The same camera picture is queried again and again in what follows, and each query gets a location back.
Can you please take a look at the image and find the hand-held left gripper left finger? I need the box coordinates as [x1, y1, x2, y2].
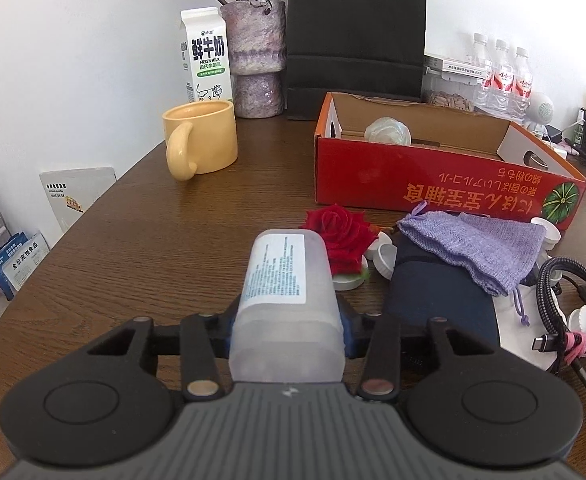
[80, 297, 240, 403]

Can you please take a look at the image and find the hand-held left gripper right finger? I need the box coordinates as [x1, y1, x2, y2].
[337, 296, 494, 403]

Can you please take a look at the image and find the translucent labelled plastic bottle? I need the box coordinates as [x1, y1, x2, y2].
[229, 229, 348, 385]

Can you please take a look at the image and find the small white bottle cap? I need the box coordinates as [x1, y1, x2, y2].
[367, 232, 392, 261]
[375, 242, 398, 279]

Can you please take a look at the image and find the dark navy pouch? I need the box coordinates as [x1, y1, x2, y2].
[385, 235, 500, 361]

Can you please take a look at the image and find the purple knit drawstring pouch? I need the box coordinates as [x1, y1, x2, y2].
[397, 211, 548, 326]

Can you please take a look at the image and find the red cardboard box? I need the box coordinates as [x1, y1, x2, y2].
[314, 91, 586, 232]

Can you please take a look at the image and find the grey braided cable coil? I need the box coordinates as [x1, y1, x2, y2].
[530, 255, 586, 397]

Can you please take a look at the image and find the red artificial rose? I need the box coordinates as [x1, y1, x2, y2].
[300, 204, 381, 292]

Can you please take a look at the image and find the yellow mug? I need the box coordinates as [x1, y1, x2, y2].
[162, 100, 238, 182]

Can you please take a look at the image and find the pale green wrapped bundle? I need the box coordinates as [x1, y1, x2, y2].
[364, 116, 414, 146]

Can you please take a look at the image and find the white panel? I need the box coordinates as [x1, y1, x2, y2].
[39, 166, 118, 235]

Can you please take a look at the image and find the blue pet food bag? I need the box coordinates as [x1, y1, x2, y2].
[0, 231, 51, 301]

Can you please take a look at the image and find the large white bottle cap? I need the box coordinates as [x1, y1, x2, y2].
[530, 217, 561, 249]

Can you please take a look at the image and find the clear container of seeds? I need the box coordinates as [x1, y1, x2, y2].
[422, 72, 478, 112]

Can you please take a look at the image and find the white milk carton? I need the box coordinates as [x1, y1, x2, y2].
[179, 7, 234, 106]

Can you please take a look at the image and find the purple speckled vase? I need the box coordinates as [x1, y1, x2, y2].
[220, 0, 288, 119]

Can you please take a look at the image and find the flat white box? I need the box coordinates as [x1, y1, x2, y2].
[424, 54, 494, 81]

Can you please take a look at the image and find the black paper bag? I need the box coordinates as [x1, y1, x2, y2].
[286, 0, 428, 122]

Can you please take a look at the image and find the white robot speaker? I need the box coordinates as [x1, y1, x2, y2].
[527, 92, 556, 136]

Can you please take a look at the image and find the clear water bottle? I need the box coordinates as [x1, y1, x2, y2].
[488, 39, 514, 111]
[510, 47, 534, 121]
[468, 32, 492, 106]

